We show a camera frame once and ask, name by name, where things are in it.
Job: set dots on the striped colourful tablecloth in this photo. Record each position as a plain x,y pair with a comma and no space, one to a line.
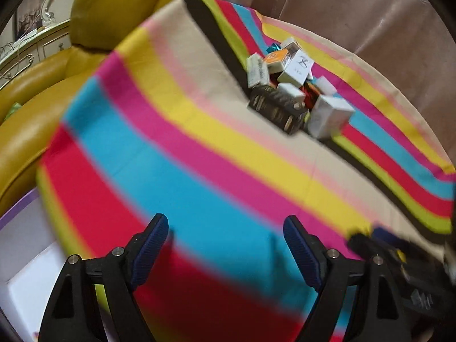
199,171

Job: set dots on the small green object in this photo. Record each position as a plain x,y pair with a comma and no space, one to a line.
13,108

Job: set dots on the black box gold print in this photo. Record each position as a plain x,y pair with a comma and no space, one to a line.
274,108

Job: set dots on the orange tissue packet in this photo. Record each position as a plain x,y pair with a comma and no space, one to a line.
277,60

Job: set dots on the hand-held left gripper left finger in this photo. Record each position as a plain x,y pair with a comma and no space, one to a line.
151,245

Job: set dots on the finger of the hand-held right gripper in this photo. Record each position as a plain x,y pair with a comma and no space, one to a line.
359,243
386,233

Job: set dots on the yellow leather sofa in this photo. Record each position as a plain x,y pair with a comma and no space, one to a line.
42,139

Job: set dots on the shiny teal box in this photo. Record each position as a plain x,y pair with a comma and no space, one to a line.
273,47

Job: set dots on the pink curtain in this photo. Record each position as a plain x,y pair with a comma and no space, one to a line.
356,10

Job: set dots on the red orange packet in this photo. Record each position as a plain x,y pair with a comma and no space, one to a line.
310,92

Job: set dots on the ornate framed mirror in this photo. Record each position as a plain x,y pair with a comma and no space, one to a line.
34,7

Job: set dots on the long white box gold print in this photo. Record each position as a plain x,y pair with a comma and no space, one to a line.
257,73

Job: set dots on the white cube box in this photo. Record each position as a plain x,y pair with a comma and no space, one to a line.
329,117

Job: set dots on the white storage box purple rim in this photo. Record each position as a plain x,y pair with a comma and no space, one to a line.
25,256

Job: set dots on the small flat white box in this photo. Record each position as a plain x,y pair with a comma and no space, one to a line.
290,92

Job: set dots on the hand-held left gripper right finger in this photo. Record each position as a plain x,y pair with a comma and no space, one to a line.
302,253

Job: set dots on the white box black logo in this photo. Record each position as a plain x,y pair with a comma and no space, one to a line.
297,67

